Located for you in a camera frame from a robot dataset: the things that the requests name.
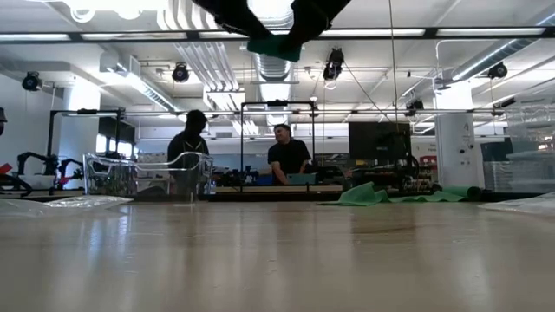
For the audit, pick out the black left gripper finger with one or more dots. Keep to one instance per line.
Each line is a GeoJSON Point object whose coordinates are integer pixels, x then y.
{"type": "Point", "coordinates": [234, 15]}

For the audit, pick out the wooden background workbench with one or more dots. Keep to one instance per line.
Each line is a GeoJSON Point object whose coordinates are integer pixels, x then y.
{"type": "Point", "coordinates": [260, 189]}

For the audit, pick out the ribbed silver ventilation duct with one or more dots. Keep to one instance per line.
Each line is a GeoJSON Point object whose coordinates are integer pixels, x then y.
{"type": "Point", "coordinates": [277, 71]}

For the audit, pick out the stack of clear plastic bins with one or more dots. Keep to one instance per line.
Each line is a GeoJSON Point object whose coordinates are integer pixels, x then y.
{"type": "Point", "coordinates": [529, 169]}

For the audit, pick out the white ventilation duct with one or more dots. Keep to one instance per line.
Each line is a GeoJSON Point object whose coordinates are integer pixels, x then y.
{"type": "Point", "coordinates": [143, 89]}

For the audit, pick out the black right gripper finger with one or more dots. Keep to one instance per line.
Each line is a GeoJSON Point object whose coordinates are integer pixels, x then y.
{"type": "Point", "coordinates": [316, 15]}

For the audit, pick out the teal elastic bandage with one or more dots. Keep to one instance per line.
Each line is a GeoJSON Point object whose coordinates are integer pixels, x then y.
{"type": "Point", "coordinates": [273, 47]}

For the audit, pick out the clear plastic bag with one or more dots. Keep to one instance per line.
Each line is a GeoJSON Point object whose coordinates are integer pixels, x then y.
{"type": "Point", "coordinates": [65, 203]}
{"type": "Point", "coordinates": [529, 204]}

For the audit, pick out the LED light bar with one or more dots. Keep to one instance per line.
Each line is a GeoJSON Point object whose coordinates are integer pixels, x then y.
{"type": "Point", "coordinates": [433, 32]}

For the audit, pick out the black background robot arm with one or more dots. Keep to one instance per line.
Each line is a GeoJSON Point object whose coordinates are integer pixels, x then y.
{"type": "Point", "coordinates": [69, 167]}
{"type": "Point", "coordinates": [39, 157]}

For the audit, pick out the teal box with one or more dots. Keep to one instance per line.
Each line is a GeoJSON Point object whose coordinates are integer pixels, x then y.
{"type": "Point", "coordinates": [301, 179]}

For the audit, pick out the black aluminium table frame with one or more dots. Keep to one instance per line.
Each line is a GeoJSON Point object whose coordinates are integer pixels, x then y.
{"type": "Point", "coordinates": [282, 197]}

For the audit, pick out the black monitor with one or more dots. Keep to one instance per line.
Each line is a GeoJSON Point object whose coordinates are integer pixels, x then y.
{"type": "Point", "coordinates": [377, 141]}

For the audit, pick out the black station frame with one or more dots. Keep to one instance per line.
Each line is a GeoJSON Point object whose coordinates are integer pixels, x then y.
{"type": "Point", "coordinates": [277, 103]}
{"type": "Point", "coordinates": [50, 138]}

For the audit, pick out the white plastic tub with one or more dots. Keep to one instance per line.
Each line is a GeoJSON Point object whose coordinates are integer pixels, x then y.
{"type": "Point", "coordinates": [43, 182]}

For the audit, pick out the light green bandage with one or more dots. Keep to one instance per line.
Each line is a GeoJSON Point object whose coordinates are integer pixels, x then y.
{"type": "Point", "coordinates": [360, 195]}

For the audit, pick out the clear plastic bin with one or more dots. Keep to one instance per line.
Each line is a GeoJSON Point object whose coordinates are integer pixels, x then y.
{"type": "Point", "coordinates": [93, 173]}

